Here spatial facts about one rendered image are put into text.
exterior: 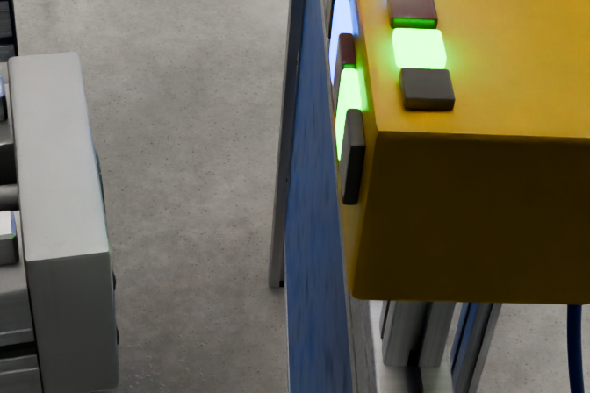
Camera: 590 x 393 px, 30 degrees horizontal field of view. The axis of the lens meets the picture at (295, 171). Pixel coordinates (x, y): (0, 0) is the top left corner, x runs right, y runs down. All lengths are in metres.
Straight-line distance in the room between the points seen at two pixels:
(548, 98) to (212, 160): 1.59
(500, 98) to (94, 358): 0.21
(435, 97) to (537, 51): 0.06
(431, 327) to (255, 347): 1.13
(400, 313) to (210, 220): 1.33
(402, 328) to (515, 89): 0.19
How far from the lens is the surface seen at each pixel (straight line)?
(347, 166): 0.40
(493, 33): 0.43
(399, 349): 0.57
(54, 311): 0.46
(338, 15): 0.45
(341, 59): 0.43
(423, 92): 0.38
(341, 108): 0.42
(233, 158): 1.97
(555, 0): 0.46
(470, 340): 1.22
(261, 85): 2.14
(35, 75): 0.52
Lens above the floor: 1.31
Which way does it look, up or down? 42 degrees down
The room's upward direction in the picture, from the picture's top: 5 degrees clockwise
